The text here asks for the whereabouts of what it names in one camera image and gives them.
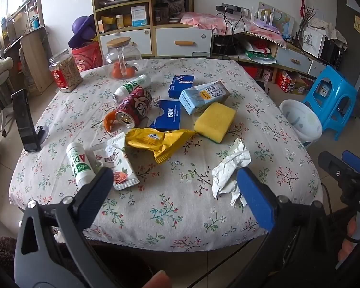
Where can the purple hat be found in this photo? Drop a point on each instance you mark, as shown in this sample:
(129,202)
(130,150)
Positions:
(82,31)

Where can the person's right hand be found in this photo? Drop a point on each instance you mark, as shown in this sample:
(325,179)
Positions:
(351,226)

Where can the pink lace-trimmed cloth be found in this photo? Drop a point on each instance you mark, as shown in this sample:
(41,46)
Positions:
(264,30)

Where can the flat blue snack box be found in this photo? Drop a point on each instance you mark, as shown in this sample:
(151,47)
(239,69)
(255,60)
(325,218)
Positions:
(166,115)

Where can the white snack packet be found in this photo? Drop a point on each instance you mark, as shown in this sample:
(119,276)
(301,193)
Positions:
(115,162)

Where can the blue plastic stool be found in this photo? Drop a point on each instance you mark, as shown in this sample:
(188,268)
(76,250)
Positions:
(336,79)

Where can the orange peel piece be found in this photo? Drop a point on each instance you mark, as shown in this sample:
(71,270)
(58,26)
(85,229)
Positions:
(111,121)

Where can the white router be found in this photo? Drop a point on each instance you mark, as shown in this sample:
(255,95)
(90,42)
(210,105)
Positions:
(262,19)

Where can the person's left hand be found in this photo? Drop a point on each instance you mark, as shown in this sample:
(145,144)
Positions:
(160,280)

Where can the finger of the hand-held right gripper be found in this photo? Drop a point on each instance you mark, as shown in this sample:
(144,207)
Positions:
(333,165)
(354,162)

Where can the small blue snack box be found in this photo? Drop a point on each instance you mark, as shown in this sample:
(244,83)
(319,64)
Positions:
(180,85)

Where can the white wall paper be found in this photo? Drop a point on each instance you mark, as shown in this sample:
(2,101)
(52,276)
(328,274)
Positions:
(354,3)

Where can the red drink can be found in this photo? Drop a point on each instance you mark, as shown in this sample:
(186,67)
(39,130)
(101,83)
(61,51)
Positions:
(133,105)

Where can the crumpled white tissue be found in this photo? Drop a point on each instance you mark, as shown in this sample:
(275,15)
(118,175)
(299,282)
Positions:
(229,171)

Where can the small white blue box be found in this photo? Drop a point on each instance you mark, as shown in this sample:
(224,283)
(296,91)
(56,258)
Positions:
(324,89)

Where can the pink printed cloth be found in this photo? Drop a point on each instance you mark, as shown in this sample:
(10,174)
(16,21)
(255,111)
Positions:
(198,19)

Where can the white green drink bottle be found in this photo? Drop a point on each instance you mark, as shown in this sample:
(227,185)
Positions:
(78,165)
(132,85)

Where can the red cardboard box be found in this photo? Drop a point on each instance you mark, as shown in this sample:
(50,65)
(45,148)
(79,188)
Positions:
(289,82)

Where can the red bucket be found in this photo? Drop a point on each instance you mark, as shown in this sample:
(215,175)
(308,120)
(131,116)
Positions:
(88,57)

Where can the wooden desk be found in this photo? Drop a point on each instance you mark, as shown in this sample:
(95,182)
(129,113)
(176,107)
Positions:
(30,54)

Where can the map poster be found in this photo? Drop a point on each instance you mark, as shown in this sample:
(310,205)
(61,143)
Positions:
(282,19)

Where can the white plastic bin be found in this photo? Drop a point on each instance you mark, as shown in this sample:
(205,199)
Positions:
(300,123)

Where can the wooden shelf cabinet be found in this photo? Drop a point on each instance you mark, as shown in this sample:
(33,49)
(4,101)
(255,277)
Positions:
(183,36)

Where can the floral tablecloth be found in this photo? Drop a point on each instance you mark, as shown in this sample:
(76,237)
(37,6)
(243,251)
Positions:
(168,192)

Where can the dried twigs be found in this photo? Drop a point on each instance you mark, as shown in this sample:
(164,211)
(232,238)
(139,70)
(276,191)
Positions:
(306,21)

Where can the wall power outlet strip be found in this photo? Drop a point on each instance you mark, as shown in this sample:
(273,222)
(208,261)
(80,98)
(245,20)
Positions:
(228,8)

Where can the glass jar with wooden lid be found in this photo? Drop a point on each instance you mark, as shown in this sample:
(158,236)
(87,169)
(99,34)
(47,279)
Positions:
(121,51)

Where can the black chair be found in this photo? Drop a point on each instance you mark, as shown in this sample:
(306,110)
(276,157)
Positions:
(201,54)

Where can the low wooden cabinet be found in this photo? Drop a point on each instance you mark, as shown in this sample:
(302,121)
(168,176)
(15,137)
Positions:
(291,55)

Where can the orange fruit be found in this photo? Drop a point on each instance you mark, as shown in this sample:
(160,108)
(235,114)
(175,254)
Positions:
(117,72)
(131,71)

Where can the blue white shelf box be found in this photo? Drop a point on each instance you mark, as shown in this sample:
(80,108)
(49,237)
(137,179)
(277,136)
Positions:
(139,16)

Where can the white drawing sheet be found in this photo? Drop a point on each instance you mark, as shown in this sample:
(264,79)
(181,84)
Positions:
(313,39)

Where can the black microwave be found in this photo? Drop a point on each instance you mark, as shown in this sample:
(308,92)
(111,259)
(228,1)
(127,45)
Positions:
(331,49)

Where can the red white patterned boxes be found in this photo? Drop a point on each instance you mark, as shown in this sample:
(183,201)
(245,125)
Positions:
(259,72)

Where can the patterned cover cloth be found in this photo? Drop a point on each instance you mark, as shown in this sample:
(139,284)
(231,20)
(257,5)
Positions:
(333,28)

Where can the black phone stand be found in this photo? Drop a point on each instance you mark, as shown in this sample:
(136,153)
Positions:
(25,120)

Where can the plastic jar of nuts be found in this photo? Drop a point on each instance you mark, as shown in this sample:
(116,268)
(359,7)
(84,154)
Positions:
(65,73)

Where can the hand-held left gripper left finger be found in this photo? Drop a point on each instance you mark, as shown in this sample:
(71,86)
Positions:
(99,190)

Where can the yellow snack wrapper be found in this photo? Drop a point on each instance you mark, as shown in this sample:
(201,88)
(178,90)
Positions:
(159,142)

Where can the yellow sponge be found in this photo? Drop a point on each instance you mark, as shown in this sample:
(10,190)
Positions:
(216,121)

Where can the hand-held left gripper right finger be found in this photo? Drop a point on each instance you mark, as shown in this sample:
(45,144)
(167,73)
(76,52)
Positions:
(255,198)

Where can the green white plastic bag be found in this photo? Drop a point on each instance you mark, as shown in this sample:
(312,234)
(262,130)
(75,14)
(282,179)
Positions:
(258,54)

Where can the grey refrigerator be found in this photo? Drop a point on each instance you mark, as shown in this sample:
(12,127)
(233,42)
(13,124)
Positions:
(348,60)

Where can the light blue milk carton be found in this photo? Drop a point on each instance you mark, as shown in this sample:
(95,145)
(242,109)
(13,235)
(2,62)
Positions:
(202,96)

